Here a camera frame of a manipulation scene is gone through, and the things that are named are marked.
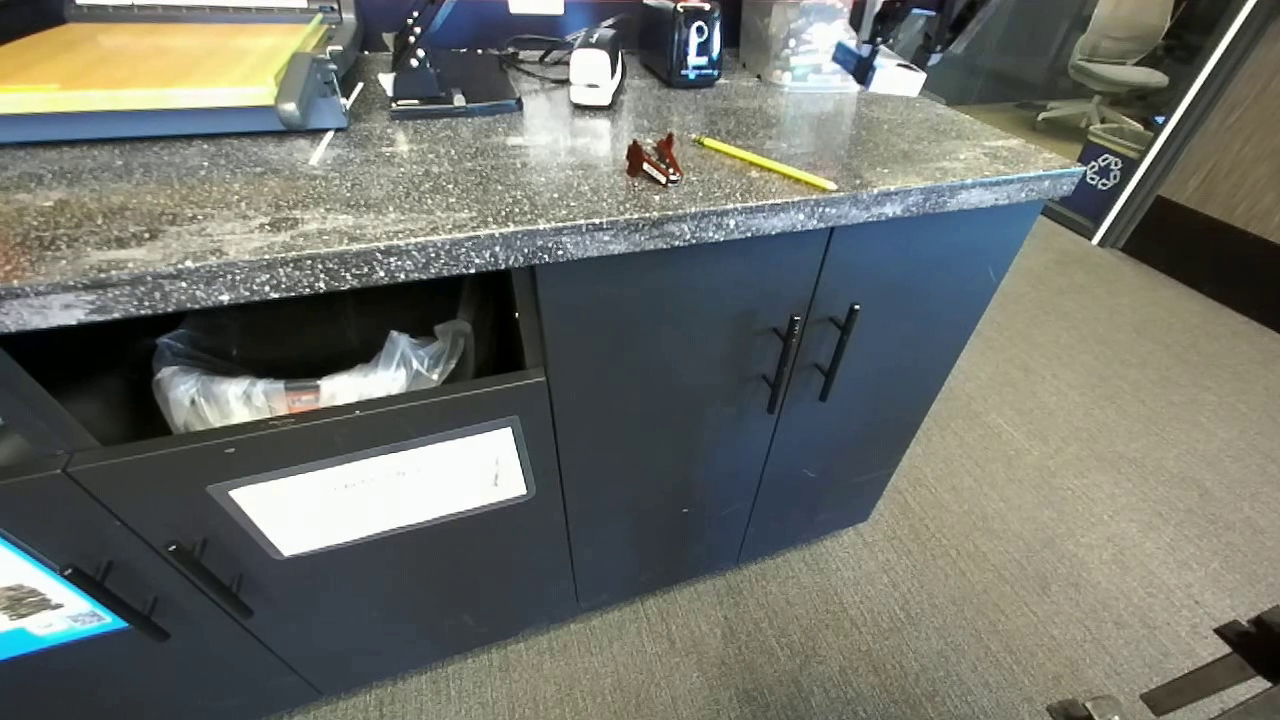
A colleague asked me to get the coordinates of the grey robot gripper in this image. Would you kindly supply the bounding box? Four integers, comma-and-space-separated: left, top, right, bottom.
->
851, 0, 948, 67

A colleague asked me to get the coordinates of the clear plastic container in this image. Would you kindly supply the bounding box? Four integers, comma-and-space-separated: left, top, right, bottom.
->
737, 0, 866, 86

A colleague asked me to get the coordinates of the yellow pencil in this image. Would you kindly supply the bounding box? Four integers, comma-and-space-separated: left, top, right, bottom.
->
688, 131, 840, 194

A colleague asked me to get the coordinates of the grey office chair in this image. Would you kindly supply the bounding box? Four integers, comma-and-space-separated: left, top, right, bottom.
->
1033, 0, 1191, 142

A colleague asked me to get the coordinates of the small brown object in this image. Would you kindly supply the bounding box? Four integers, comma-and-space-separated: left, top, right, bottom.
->
626, 127, 688, 191

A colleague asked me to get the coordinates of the narrow dark cabinet door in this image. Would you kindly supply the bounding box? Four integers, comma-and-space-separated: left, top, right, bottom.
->
737, 199, 1048, 565

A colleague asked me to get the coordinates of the wide dark cabinet door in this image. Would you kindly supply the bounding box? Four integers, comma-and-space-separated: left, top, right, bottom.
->
532, 226, 831, 614

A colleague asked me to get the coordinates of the white drawer label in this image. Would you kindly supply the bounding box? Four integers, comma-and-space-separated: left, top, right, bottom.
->
226, 424, 535, 565

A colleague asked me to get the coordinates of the clear trash bag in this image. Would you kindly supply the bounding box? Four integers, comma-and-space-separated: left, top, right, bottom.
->
149, 314, 481, 440

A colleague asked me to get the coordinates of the dark tilt-out trash drawer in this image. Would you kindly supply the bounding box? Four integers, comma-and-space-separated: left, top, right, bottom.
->
65, 268, 580, 701

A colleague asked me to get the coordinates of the black metal equipment base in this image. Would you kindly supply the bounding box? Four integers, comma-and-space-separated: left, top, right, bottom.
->
1043, 598, 1280, 720

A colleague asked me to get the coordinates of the paper cutter with yellow board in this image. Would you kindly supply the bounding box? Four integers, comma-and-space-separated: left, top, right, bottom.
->
0, 0, 369, 147

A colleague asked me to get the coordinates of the dark drawer with blue label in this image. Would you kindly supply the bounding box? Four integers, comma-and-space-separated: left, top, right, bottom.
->
0, 348, 323, 720

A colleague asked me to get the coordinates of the blue printed label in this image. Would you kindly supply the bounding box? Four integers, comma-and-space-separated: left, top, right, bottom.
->
0, 531, 131, 666

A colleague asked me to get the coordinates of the silver metal door frame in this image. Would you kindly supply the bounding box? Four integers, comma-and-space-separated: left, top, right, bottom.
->
1089, 0, 1280, 252

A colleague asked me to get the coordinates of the black cabinet door handle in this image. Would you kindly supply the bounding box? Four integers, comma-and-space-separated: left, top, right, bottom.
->
762, 310, 808, 420
812, 298, 867, 408

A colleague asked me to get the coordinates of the black drawer handle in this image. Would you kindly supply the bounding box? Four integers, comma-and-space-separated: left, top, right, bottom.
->
160, 535, 260, 625
61, 560, 175, 643

